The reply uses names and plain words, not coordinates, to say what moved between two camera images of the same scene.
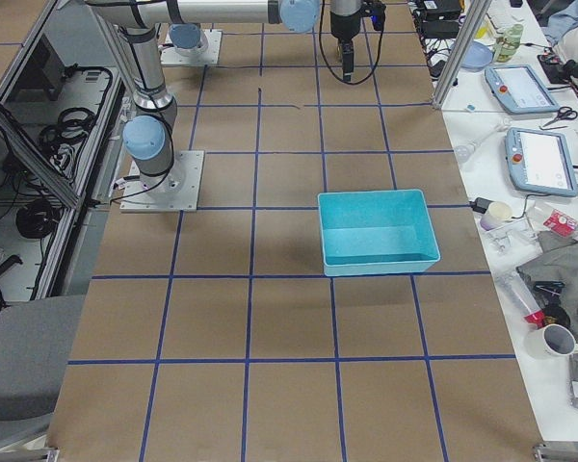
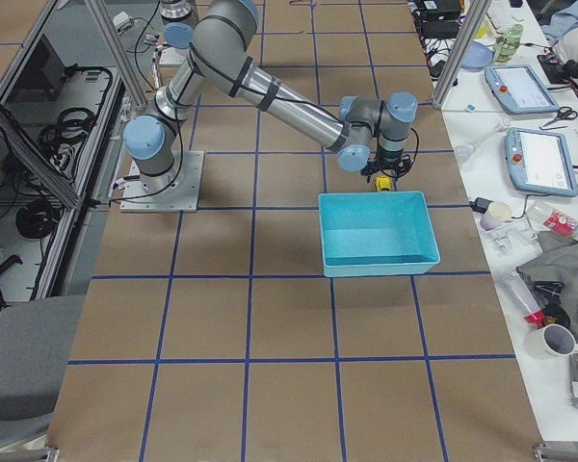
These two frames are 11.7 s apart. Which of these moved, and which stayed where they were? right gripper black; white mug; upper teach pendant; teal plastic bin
Moved: right gripper black
Stayed: white mug; upper teach pendant; teal plastic bin
